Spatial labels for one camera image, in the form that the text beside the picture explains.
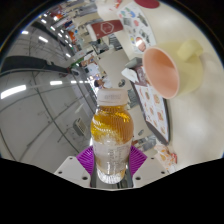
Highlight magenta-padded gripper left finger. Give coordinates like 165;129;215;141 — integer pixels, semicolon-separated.
53;145;98;188

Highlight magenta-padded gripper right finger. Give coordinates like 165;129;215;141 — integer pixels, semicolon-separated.
126;145;167;188

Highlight clear white-capped drink bottle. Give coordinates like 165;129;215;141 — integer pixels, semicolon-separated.
90;88;135;185

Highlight ceiling air conditioner unit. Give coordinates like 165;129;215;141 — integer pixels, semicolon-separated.
73;118;89;137

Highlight dark brown food tray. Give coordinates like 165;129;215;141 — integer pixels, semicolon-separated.
131;64;171;146

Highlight crumpled white napkin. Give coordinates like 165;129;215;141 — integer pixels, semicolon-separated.
120;67;139;84

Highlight ceiling strip lights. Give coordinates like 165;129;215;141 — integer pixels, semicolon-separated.
0;13;94;101

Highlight pale yellow mug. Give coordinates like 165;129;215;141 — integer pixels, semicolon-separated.
142;39;205;100

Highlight white flyer with stickers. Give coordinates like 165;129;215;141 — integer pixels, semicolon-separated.
116;2;158;54

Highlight flat round red coaster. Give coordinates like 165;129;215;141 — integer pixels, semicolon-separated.
134;0;161;10

